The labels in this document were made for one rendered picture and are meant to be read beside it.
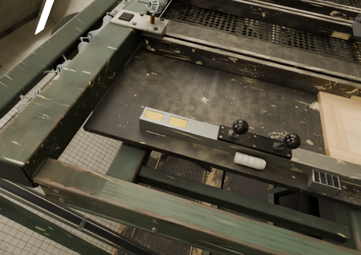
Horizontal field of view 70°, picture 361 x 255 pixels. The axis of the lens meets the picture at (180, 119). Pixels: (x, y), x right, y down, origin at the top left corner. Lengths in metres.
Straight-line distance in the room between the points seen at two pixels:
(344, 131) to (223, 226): 0.53
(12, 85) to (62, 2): 6.45
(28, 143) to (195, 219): 0.39
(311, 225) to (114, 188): 0.50
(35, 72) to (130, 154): 0.75
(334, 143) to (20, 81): 1.21
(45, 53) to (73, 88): 0.70
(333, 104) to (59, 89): 0.86
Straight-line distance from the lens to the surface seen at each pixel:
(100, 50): 0.87
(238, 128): 0.59
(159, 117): 0.72
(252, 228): 0.59
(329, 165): 0.79
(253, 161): 0.71
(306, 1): 1.59
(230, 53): 0.96
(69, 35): 1.55
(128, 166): 0.72
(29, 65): 1.36
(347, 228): 0.84
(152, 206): 0.57
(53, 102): 0.71
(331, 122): 0.94
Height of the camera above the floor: 1.84
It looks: 17 degrees down
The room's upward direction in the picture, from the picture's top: 54 degrees counter-clockwise
